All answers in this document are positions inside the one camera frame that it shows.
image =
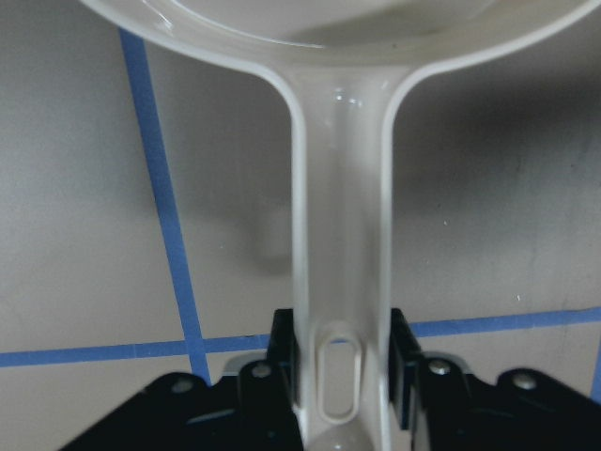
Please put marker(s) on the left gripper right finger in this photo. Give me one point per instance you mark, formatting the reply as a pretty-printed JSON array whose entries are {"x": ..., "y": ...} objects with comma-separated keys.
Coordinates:
[{"x": 445, "y": 406}]

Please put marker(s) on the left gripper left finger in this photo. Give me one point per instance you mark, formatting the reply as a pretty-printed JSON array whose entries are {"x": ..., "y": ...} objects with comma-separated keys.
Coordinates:
[{"x": 250, "y": 409}]

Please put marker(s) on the beige plastic dustpan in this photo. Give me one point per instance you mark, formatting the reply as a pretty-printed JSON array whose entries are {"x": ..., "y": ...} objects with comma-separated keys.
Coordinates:
[{"x": 343, "y": 68}]

